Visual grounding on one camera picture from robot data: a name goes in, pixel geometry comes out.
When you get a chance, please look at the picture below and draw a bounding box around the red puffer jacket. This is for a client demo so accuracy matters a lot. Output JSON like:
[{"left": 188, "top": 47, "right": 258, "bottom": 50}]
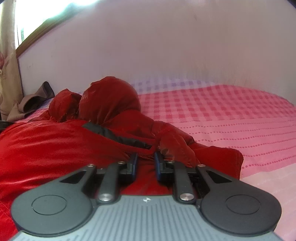
[{"left": 1, "top": 77, "right": 243, "bottom": 240}]

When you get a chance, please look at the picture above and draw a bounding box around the pink checked bed sheet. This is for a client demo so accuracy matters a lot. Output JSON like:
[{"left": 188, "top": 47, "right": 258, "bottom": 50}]
[{"left": 141, "top": 85, "right": 295, "bottom": 240}]

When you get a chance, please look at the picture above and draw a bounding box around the brown folded cloth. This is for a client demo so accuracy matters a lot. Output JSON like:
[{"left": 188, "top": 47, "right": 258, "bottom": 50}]
[{"left": 6, "top": 81, "right": 55, "bottom": 122}]

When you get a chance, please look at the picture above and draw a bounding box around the beige patterned curtain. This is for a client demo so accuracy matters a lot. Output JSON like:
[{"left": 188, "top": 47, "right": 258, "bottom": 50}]
[{"left": 1, "top": 1, "right": 23, "bottom": 120}]

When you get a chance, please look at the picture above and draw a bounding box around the wooden window frame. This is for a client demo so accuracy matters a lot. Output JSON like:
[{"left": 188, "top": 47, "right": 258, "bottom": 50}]
[{"left": 16, "top": 0, "right": 97, "bottom": 58}]

